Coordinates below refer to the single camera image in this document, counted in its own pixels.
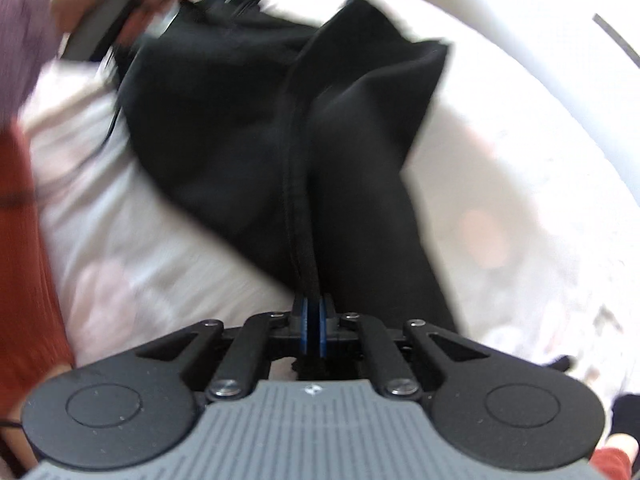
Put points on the person's left forearm lilac sleeve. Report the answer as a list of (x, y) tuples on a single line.
[(25, 25)]

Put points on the person's orange ribbed garment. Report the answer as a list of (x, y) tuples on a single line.
[(25, 260)]

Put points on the dark wall strip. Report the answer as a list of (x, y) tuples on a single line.
[(615, 35)]

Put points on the black pants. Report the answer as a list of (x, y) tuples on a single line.
[(250, 135)]

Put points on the dark cloth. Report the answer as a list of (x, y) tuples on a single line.
[(626, 412)]

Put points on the white floral bed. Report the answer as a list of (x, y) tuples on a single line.
[(150, 240)]

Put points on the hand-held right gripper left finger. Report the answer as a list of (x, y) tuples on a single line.
[(302, 325)]

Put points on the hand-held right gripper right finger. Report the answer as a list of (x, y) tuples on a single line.
[(324, 325)]

